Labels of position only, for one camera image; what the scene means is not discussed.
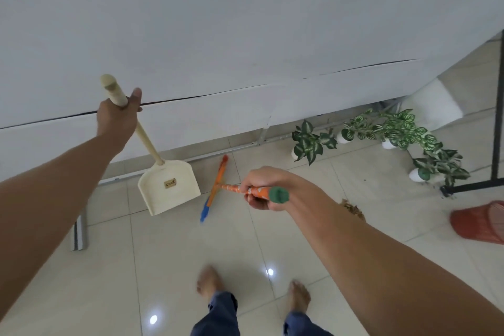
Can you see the person's right hand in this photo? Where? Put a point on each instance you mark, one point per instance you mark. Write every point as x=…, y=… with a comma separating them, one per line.
x=267, y=182

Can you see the person's left hand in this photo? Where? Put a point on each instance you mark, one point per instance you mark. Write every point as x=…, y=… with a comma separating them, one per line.
x=115, y=119

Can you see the person's left thumb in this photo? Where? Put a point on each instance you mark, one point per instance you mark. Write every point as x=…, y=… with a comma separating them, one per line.
x=135, y=99

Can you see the person's right fingers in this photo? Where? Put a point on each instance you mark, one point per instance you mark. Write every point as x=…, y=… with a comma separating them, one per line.
x=249, y=192

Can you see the orange broom with green cap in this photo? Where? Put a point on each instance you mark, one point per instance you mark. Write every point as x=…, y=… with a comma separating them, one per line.
x=236, y=189

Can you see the person's left forearm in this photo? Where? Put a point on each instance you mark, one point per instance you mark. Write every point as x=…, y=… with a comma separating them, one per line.
x=47, y=205

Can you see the person's right forearm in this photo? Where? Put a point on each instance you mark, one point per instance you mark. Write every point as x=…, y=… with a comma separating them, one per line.
x=393, y=272

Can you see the small potted variegated plant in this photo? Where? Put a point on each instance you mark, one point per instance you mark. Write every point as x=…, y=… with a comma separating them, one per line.
x=311, y=143
x=437, y=164
x=405, y=131
x=356, y=129

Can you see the pile of dry leaves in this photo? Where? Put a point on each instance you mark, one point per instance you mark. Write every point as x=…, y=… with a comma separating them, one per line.
x=353, y=209

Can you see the person's left leg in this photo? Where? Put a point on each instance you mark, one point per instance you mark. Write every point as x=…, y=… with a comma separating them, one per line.
x=214, y=304

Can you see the person's leg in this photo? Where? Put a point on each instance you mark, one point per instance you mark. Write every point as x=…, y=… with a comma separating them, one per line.
x=214, y=304
x=300, y=308

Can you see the person's right leg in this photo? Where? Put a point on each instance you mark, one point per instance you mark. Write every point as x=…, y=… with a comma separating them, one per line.
x=300, y=308

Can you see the red plastic waste basket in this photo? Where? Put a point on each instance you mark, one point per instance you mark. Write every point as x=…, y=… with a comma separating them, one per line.
x=478, y=222

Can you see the black metal stand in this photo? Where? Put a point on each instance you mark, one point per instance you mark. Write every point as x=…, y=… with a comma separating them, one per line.
x=497, y=119

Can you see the grey metal frame foot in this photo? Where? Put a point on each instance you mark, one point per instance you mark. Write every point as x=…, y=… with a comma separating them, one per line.
x=78, y=231

